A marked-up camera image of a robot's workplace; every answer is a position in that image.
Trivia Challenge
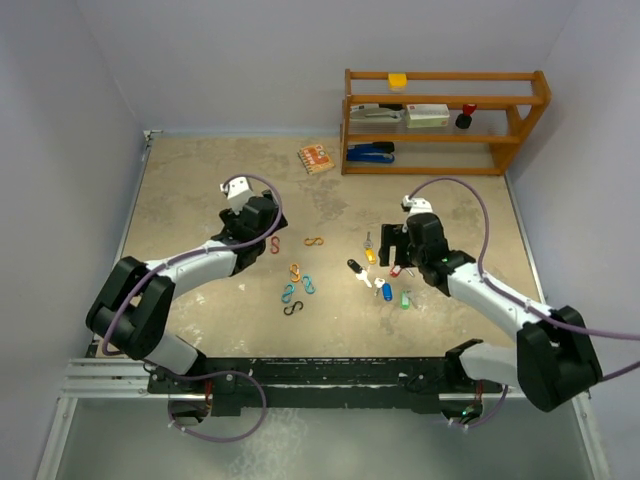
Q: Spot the purple cable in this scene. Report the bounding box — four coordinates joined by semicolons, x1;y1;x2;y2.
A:
101;173;284;444
407;177;640;431

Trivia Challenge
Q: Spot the orange S carabiner far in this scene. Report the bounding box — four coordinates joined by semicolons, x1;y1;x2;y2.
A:
303;237;325;246

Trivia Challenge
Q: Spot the silver key with green tag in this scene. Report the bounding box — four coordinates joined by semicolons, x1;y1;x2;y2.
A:
400;290;416;310

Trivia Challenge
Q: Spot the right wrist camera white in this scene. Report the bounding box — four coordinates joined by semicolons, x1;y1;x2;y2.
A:
401;195;433;217

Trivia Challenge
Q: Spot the light-blue S carabiner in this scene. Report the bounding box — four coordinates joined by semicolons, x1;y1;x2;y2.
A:
300;275;316;294

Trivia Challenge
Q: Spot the orange s carabiner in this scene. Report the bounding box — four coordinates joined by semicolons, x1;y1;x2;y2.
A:
289;263;301;283
303;237;325;246

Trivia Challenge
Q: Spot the silver key with black tag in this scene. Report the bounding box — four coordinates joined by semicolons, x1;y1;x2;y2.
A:
347;259;372;288

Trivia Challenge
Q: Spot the red black stamp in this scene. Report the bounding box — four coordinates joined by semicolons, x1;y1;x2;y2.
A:
455;104;477;130

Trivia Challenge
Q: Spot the white red box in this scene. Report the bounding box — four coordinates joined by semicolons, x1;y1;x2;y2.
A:
405;104;450;128

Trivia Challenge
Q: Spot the wooden shelf rack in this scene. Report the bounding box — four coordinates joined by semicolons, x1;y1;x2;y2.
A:
340;70;552;176

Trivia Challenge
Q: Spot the white stapler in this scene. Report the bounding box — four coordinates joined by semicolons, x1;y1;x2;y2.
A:
350;103;404;123

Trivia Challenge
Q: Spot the red S carabiner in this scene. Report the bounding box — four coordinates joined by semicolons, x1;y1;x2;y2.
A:
270;236;280;254

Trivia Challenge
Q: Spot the black base frame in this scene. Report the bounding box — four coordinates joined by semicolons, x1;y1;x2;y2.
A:
148;339;482;417

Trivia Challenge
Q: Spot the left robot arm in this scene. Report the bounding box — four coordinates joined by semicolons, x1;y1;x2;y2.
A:
86;190;287;392

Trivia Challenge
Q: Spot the orange spiral notebook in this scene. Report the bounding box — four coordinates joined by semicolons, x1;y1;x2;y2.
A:
297;144;335;175

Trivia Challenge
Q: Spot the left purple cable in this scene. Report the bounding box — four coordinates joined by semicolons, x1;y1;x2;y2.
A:
101;173;284;444

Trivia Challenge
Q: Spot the teal S carabiner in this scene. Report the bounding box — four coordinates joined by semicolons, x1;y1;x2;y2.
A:
281;283;295;304

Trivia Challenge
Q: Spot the silver key with yellow tag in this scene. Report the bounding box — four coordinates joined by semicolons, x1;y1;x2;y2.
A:
363;232;377;265

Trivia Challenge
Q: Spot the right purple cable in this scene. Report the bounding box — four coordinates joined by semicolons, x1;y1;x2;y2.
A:
407;177;640;431

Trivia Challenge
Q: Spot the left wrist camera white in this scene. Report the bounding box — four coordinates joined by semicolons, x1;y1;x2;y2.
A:
220;176;254;215

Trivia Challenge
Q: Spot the silver key with dark-blue tag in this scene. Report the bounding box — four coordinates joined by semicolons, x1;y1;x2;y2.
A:
373;277;393;302

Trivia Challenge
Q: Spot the blue black stapler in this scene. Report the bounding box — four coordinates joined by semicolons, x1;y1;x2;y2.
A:
346;141;395;164

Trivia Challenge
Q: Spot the yellow box on shelf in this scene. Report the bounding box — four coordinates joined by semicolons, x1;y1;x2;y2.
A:
387;72;408;92

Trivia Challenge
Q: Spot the silver key with red tag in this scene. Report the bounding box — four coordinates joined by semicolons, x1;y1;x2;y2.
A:
389;265;415;278

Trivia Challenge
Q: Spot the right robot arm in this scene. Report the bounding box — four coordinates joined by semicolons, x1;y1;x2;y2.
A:
378;213;604;412

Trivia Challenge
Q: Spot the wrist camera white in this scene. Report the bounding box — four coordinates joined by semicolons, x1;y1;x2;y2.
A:
401;195;433;217
220;176;254;215

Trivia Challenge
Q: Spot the orange S carabiner near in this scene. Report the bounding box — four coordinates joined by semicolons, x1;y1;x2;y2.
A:
289;263;301;283

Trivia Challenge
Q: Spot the black S carabiner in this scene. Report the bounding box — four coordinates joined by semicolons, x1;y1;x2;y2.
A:
283;301;304;316

